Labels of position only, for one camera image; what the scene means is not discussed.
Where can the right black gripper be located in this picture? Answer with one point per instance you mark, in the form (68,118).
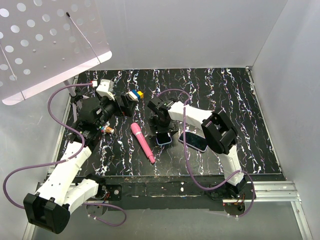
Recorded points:
(154,121)

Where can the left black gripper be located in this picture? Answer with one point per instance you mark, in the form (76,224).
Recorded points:
(127,109)

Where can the phone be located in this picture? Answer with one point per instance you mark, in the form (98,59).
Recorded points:
(163,138)
(194,141)

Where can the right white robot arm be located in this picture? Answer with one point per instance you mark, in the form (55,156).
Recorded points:
(219,133)

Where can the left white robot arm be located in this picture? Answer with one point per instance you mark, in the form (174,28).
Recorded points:
(51,206)

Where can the phone in purple case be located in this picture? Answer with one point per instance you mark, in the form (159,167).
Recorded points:
(194,141)

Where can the white blue yellow toy blocks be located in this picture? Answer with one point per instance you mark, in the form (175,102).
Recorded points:
(135,95)

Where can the pink marker pen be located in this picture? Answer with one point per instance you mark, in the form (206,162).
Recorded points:
(136,130)

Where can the small orange toy figure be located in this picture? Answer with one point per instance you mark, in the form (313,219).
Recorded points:
(107,130)

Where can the perforated white music stand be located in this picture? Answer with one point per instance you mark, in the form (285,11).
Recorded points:
(46,42)

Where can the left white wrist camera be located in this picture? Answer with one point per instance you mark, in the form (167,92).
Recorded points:
(104,88)

